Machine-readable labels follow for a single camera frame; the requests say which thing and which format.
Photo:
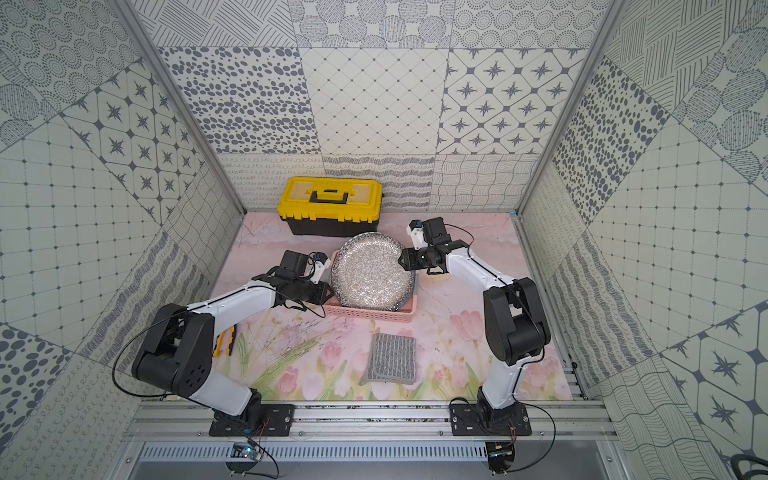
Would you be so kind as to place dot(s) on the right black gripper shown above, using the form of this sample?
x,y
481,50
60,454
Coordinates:
x,y
409,262

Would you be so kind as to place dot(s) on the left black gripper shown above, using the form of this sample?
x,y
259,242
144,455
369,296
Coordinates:
x,y
315,288

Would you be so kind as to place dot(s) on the speckled silver plate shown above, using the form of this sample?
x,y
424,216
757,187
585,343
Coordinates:
x,y
366,274

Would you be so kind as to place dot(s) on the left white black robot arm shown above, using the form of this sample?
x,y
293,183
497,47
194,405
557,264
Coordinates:
x,y
177,352

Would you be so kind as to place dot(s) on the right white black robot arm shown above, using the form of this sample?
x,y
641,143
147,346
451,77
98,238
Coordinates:
x,y
515,324

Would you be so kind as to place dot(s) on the pink plastic basket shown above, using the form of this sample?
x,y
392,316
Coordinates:
x,y
404,314

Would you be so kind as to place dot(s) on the yellow black toolbox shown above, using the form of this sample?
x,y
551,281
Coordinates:
x,y
331,207

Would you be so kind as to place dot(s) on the left circuit board module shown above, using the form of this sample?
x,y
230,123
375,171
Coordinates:
x,y
243,458

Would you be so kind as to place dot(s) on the right black module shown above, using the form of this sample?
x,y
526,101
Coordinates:
x,y
500,457

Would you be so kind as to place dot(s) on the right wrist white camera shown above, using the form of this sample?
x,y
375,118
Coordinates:
x,y
415,233

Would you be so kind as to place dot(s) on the wrist white camera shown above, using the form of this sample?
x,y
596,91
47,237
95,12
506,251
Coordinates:
x,y
320,269
415,233

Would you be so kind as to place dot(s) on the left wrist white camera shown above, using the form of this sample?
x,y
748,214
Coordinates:
x,y
320,269

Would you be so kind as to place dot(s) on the yellow handled pliers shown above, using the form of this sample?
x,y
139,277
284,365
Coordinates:
x,y
224,343

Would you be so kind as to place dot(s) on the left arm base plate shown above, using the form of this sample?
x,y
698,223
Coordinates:
x,y
268,420

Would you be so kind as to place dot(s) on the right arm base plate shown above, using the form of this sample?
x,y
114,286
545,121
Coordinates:
x,y
471,419

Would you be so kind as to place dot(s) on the aluminium mounting rail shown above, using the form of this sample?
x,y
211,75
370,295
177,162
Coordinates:
x,y
370,421

